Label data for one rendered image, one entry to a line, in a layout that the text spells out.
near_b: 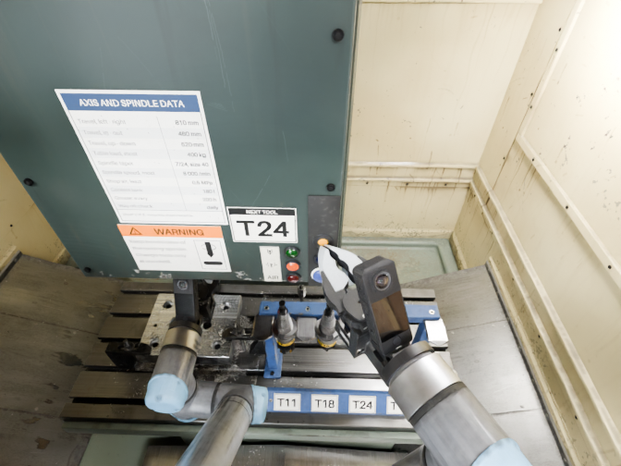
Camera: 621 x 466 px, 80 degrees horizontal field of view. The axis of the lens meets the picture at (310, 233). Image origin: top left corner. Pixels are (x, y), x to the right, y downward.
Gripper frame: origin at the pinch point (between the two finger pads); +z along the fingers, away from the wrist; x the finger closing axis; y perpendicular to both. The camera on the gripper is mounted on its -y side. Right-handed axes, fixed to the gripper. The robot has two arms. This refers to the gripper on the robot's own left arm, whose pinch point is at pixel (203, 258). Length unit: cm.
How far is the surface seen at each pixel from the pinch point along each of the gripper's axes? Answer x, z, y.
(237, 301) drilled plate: 1.7, 11.2, 35.6
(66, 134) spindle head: -2, -21, -47
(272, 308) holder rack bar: 17.1, -6.5, 11.8
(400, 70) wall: 58, 81, -15
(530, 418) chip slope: 96, -18, 51
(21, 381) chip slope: -76, -8, 60
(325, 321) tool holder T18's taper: 31.0, -12.9, 6.9
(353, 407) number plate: 40, -20, 41
